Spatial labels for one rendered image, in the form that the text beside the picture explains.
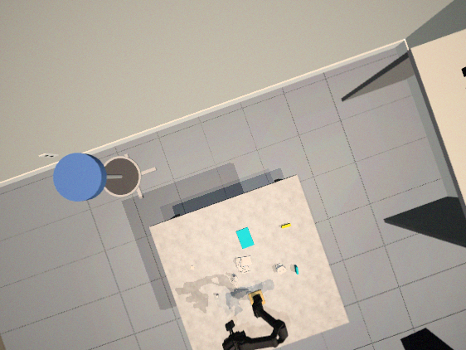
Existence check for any cyan flat rectangular plate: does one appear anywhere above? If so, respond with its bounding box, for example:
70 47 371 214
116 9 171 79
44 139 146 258
236 227 254 249

